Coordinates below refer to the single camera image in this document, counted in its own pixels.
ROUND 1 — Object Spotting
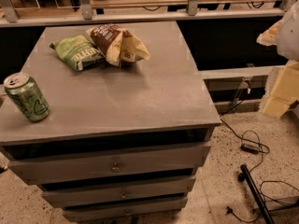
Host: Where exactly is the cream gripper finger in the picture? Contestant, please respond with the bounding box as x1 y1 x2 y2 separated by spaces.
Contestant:
256 21 281 47
262 62 299 119

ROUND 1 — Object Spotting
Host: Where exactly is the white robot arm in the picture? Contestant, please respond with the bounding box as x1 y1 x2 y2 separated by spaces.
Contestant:
257 1 299 119

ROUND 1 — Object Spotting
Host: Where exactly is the brown and cream chip bag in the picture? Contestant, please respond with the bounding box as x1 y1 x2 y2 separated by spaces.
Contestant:
86 23 150 67

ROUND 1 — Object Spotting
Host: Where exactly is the green jalapeno chip bag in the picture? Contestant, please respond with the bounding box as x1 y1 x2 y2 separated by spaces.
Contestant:
50 35 105 71

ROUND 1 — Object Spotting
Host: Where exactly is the black stand leg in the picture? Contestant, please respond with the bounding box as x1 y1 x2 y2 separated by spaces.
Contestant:
238 164 275 224

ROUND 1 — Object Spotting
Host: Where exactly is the grey drawer cabinet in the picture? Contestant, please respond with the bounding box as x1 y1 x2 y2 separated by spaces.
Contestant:
0 21 220 211

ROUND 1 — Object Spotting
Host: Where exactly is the bottom grey drawer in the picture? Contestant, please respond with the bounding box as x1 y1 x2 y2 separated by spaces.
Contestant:
63 196 188 222

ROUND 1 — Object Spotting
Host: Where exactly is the grey drawer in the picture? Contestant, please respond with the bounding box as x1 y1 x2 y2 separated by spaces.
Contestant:
8 142 210 185
63 196 188 222
42 175 195 207

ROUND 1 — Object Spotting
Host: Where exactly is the middle grey drawer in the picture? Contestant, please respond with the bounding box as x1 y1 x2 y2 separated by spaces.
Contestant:
42 175 195 207

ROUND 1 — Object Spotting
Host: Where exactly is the green soda can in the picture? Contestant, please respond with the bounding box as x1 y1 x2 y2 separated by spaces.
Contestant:
4 73 50 122

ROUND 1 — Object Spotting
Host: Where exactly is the top grey drawer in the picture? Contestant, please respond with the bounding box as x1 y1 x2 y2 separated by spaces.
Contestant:
8 142 210 185

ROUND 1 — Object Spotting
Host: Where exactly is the black power adapter with cable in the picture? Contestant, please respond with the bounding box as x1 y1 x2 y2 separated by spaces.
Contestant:
220 77 271 156

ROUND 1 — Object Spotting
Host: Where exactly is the black cable on floor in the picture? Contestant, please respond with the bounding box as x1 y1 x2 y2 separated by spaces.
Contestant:
225 152 299 224

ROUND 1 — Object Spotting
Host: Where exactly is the metal railing frame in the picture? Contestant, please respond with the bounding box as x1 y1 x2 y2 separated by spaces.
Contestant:
0 0 296 28

